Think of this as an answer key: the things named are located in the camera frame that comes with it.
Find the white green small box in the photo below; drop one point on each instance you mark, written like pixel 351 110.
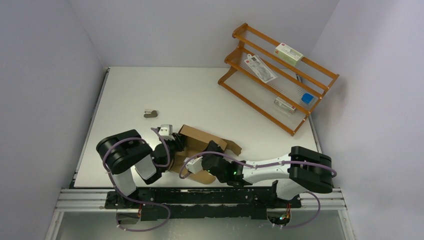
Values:
pixel 288 54

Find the blue small block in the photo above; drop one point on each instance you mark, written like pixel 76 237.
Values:
pixel 307 98

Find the brown cardboard box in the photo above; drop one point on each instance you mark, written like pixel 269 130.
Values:
pixel 196 142

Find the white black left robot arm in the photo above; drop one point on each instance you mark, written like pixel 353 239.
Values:
pixel 126 150

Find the aluminium frame profile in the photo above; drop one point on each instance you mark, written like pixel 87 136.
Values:
pixel 93 200

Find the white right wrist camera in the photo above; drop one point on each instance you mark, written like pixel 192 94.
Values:
pixel 194 166

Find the clear plastic blister package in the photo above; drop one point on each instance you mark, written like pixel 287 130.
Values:
pixel 261 70

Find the orange wooden rack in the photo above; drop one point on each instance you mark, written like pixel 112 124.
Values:
pixel 290 85

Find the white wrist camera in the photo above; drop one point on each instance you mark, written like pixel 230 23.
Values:
pixel 166 132
pixel 194 166

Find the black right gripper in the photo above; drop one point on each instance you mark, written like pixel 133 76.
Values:
pixel 212 146

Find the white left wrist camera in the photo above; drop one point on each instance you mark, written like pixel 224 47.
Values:
pixel 166 132

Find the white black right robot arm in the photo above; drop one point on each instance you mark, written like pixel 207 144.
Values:
pixel 299 171

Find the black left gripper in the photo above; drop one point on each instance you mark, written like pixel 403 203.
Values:
pixel 180 141

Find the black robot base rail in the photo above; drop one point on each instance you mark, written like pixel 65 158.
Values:
pixel 159 203

